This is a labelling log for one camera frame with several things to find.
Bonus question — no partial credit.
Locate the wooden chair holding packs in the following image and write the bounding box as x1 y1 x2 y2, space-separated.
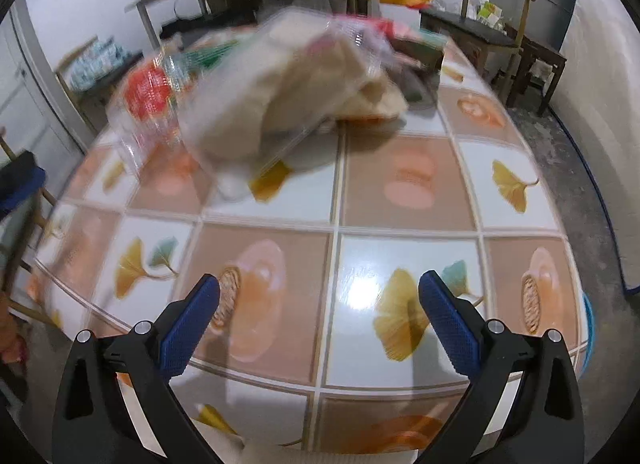
55 35 146 110

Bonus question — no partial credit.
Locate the dark cloth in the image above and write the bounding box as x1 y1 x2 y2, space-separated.
160 0 261 35

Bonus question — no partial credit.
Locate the table with patterned tablecloth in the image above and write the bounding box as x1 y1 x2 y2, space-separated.
27 26 596 455

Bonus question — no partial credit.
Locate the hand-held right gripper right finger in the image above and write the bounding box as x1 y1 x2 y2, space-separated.
415 270 587 464

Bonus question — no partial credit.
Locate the blue mesh wastebasket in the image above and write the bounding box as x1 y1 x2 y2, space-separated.
582 294 597 375

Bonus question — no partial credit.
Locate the white green packet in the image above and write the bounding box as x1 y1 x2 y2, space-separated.
475 0 503 25

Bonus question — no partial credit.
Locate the dark packet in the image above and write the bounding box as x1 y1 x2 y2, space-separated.
390 39 446 105

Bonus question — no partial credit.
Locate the white mattress with blue edge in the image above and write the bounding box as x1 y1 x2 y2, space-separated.
547 0 640 295

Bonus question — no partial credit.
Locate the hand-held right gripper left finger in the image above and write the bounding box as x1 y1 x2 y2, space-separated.
51 273 241 464

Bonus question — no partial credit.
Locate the white door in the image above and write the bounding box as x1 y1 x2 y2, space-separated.
0 0 88 165

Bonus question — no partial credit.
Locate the wooden armchair with dark seat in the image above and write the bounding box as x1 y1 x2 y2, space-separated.
419 0 538 95

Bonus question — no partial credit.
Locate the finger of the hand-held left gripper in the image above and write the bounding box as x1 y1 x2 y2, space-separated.
0 151 47 217

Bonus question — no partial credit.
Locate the dark wooden stool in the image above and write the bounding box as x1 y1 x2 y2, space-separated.
507 34 568 117

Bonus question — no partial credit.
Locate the clear bag with beige contents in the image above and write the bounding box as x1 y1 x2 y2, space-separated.
177 9 411 200

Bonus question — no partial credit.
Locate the stack of teal printed packs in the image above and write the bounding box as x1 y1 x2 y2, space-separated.
70 39 143 90

